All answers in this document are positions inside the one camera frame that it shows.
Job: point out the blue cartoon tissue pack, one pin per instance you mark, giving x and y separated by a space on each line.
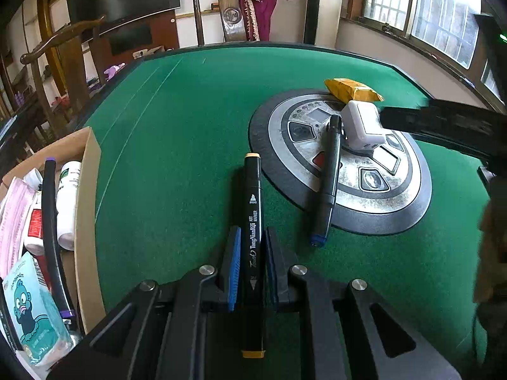
35 316

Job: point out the purple plush toy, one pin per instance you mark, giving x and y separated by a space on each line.
113 70

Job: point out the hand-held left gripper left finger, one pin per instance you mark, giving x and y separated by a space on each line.
234 273

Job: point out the wooden armchair carved back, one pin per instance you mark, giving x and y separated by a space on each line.
229 16

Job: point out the wooden television cabinet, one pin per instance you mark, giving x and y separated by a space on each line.
134 35

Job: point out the cardboard box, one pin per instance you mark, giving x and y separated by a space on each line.
89 206

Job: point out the white charger block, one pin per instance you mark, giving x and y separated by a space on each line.
362 124

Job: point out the white bottle green print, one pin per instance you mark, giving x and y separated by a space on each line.
67 206

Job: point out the maroon fringed cloth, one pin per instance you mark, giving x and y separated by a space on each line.
259 8

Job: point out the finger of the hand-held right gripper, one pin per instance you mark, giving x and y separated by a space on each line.
435 122

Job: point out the black marker blue caps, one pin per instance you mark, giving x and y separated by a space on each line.
330 174

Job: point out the red foil snack packet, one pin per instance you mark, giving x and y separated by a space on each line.
41 269

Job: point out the wooden armchair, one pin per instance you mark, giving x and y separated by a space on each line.
63 67

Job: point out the yellow snack packet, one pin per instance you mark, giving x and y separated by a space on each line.
352 89

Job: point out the clear cartoon fairy pouch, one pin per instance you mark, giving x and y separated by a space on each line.
16 221

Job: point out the barred window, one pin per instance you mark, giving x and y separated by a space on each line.
427 8

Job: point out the white bottle red label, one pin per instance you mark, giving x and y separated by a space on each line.
35 229

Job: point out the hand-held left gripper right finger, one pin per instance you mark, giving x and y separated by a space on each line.
272 273

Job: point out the black marker yellow caps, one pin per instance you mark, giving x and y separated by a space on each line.
253 206

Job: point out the black marker purple caps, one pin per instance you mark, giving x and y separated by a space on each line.
51 225

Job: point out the round table control panel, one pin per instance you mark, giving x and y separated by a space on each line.
376 190

